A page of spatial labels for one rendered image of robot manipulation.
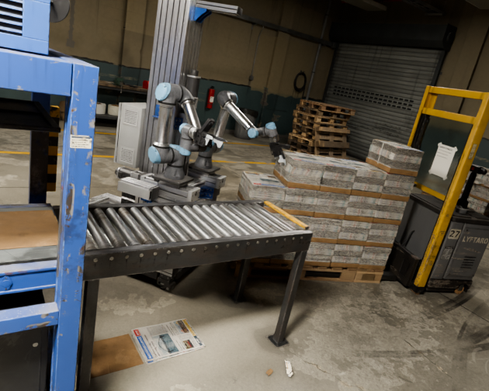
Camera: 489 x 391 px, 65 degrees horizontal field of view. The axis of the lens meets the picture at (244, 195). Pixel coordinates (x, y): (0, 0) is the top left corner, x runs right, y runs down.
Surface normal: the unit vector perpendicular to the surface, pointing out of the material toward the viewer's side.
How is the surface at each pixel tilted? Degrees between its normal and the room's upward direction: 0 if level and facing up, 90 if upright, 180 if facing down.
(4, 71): 90
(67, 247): 91
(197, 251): 90
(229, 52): 90
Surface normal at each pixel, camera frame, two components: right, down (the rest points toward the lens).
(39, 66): 0.55, 0.36
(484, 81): -0.82, 0.01
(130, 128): -0.33, 0.22
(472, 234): 0.24, 0.34
